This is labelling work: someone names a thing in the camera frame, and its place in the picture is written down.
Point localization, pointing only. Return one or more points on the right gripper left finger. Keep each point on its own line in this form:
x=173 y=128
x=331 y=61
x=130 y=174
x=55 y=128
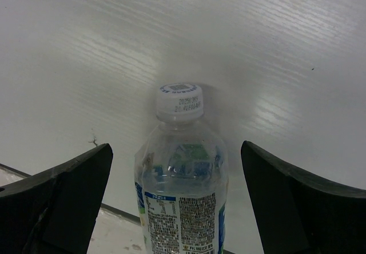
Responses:
x=55 y=211

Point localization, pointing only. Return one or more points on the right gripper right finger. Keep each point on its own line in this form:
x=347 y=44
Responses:
x=297 y=211

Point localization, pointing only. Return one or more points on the white cap water bottle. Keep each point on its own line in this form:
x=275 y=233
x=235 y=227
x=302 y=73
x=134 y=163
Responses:
x=181 y=177

